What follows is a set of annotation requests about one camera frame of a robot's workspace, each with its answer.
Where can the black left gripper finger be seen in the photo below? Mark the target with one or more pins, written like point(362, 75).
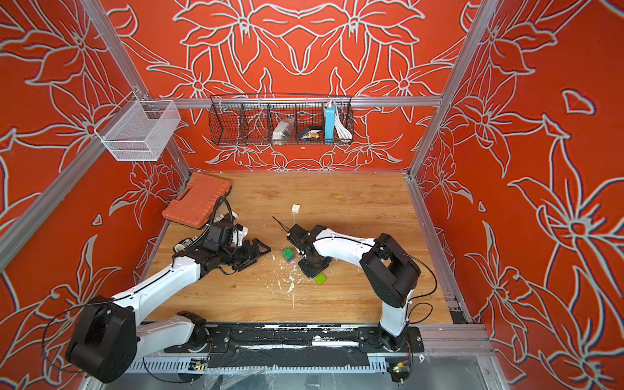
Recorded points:
point(256, 246)
point(247, 259)

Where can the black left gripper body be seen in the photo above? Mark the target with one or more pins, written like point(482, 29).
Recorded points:
point(235, 256)

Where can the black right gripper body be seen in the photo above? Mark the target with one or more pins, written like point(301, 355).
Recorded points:
point(311, 269)

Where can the lime green long lego brick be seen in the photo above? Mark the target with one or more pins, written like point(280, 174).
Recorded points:
point(320, 278)

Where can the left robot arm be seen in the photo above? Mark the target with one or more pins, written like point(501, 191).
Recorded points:
point(111, 333)

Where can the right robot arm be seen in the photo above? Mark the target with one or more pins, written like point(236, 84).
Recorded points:
point(391, 272)

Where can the black handheld tool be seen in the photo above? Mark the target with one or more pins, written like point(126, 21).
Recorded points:
point(200, 234)

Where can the orange tool case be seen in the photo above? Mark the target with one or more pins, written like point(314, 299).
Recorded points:
point(196, 202)

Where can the grey packet in basket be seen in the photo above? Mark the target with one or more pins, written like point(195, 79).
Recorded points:
point(283, 132)

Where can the black item in basket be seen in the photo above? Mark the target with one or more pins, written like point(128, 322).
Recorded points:
point(310, 133)

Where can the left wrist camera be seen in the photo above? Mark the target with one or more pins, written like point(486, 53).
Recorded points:
point(223, 234)

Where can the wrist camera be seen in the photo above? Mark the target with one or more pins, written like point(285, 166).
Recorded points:
point(299, 237)
point(223, 234)

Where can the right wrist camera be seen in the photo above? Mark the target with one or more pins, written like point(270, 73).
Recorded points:
point(299, 237)

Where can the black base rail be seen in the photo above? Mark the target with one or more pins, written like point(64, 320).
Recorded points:
point(303, 347)

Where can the black wire basket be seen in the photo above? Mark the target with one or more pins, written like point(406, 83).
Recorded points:
point(241, 120)

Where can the white wire basket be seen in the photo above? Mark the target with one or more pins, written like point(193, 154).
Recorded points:
point(139, 131)

